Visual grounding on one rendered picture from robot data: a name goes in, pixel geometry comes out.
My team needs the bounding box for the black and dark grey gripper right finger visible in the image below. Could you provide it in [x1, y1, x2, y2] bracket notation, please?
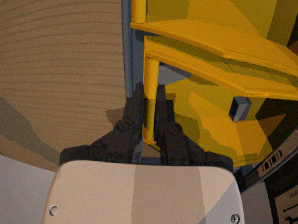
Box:
[154, 85, 233, 174]

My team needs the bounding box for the grey slanted shelf rack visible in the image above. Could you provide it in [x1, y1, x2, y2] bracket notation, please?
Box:
[121, 0, 298, 194]

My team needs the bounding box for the yellow bin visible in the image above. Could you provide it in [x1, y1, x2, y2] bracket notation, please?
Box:
[143, 36, 298, 168]
[130, 0, 298, 77]

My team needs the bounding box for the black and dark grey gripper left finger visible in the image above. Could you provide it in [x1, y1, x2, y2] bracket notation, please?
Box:
[60, 84, 144, 165]

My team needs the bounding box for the dark grey block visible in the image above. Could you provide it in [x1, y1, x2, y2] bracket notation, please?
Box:
[158, 61, 192, 85]
[229, 96, 252, 122]

